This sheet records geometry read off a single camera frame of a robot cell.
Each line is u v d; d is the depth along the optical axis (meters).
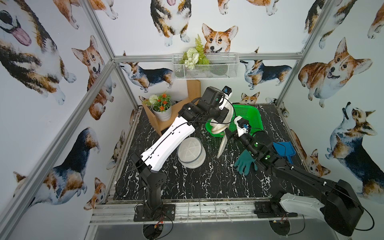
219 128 0.68
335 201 0.40
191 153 0.84
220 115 0.62
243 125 0.60
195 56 0.78
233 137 0.66
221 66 0.93
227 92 0.60
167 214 0.73
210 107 0.50
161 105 0.93
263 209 0.74
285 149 0.98
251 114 1.12
